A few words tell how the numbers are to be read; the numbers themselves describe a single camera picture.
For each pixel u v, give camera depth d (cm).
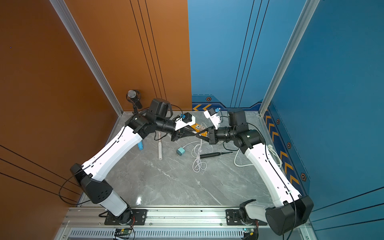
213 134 57
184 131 60
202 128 66
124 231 71
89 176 41
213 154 96
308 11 70
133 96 97
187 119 54
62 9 70
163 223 73
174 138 60
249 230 72
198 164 86
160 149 97
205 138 65
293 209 37
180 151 95
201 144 66
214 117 60
